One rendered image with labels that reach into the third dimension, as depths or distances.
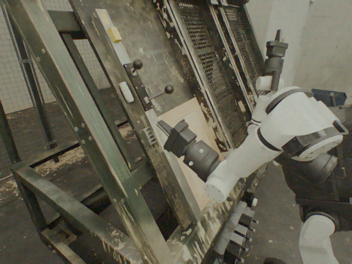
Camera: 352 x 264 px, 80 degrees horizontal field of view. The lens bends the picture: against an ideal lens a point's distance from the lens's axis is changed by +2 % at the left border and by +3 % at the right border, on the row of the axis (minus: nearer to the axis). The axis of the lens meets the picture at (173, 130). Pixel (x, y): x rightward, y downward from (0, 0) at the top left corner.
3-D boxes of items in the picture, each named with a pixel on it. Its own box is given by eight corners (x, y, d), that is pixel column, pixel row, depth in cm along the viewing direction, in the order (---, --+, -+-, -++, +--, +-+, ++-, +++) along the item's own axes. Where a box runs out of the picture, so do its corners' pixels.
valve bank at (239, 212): (235, 295, 95) (242, 263, 84) (206, 275, 102) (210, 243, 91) (262, 219, 132) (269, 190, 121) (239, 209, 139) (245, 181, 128)
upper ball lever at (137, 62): (130, 79, 83) (136, 69, 70) (126, 70, 82) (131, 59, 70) (138, 76, 84) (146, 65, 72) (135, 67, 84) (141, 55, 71)
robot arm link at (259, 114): (263, 98, 118) (253, 126, 129) (252, 101, 113) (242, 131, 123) (280, 105, 111) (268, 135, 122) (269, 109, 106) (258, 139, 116)
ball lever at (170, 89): (144, 106, 83) (175, 92, 80) (140, 97, 82) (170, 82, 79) (147, 105, 86) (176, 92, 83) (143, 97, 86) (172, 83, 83)
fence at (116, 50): (191, 221, 93) (197, 222, 91) (90, 15, 80) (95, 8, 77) (196, 214, 97) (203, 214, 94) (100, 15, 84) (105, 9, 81)
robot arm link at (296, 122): (243, 185, 47) (311, 137, 33) (224, 147, 52) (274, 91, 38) (276, 176, 52) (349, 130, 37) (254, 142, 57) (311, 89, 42)
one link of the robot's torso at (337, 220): (344, 215, 91) (340, 192, 88) (345, 239, 81) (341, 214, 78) (308, 212, 99) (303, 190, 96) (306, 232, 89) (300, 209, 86)
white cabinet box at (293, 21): (280, 113, 441) (310, -2, 348) (252, 107, 472) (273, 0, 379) (286, 105, 485) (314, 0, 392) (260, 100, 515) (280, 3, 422)
